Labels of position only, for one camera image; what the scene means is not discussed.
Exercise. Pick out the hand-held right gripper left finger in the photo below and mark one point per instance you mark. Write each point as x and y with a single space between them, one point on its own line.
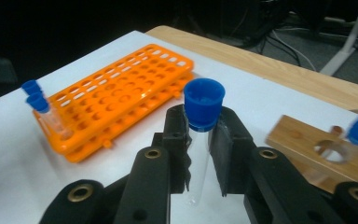
175 140

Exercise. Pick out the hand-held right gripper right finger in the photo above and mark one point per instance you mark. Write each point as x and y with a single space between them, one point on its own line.
233 149

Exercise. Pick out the wooden test tube rack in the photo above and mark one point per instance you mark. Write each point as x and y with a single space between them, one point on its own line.
292 137

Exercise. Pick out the orange plastic test tube rack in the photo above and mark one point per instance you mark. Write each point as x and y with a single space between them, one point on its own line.
60 147

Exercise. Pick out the white stand post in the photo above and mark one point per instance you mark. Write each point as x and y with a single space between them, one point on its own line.
351 43

